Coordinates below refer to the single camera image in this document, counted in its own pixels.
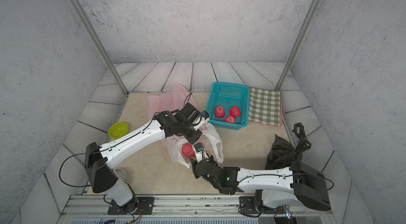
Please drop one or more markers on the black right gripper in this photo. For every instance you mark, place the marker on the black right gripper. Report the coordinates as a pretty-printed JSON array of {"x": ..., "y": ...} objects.
[{"x": 194, "y": 165}]

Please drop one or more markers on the red apple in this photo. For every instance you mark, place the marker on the red apple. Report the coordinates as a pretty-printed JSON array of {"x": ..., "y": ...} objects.
[
  {"x": 230, "y": 119},
  {"x": 235, "y": 112},
  {"x": 188, "y": 151},
  {"x": 219, "y": 112}
]

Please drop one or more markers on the black plastic bag knotted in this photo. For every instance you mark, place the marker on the black plastic bag knotted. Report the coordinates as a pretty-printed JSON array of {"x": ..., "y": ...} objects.
[{"x": 283, "y": 153}]

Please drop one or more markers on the aluminium frame post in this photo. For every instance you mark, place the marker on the aluminium frame post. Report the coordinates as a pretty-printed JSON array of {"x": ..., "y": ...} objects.
[
  {"x": 314, "y": 5},
  {"x": 86, "y": 23}
]

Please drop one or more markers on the teal plastic perforated basket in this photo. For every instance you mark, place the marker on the teal plastic perforated basket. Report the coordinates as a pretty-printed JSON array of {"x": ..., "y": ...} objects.
[{"x": 229, "y": 95}]

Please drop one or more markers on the pink white striped bag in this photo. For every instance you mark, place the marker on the pink white striped bag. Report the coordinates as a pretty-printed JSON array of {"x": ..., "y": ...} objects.
[{"x": 210, "y": 139}]

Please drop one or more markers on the right aluminium frame post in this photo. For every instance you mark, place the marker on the right aluminium frame post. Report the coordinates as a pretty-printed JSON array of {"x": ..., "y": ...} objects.
[{"x": 314, "y": 5}]

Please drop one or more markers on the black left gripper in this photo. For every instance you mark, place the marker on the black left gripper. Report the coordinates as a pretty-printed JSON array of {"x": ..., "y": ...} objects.
[{"x": 195, "y": 138}]

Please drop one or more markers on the pink plastic bag apple print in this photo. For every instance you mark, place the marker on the pink plastic bag apple print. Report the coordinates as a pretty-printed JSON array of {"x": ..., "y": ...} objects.
[{"x": 173, "y": 100}]

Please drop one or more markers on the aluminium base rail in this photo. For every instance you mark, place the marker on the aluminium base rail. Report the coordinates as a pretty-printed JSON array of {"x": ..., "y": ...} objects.
[{"x": 188, "y": 209}]

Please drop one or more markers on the left aluminium frame post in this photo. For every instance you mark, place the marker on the left aluminium frame post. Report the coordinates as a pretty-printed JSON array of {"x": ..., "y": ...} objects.
[{"x": 86, "y": 23}]

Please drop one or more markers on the green white checkered cloth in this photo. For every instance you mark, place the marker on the green white checkered cloth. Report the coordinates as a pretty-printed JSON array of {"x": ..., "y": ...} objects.
[{"x": 265, "y": 107}]

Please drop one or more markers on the silver ribbed metal cup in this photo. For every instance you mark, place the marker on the silver ribbed metal cup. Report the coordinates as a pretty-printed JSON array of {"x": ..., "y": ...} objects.
[{"x": 124, "y": 175}]

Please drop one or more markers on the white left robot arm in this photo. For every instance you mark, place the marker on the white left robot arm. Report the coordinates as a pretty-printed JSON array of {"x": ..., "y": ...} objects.
[{"x": 101, "y": 160}]

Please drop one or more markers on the green plastic bowl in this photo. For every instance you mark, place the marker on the green plastic bowl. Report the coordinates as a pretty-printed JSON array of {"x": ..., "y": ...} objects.
[{"x": 118, "y": 130}]

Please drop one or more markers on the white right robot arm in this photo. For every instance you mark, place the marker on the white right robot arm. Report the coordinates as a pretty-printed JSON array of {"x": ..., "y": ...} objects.
[{"x": 297, "y": 183}]

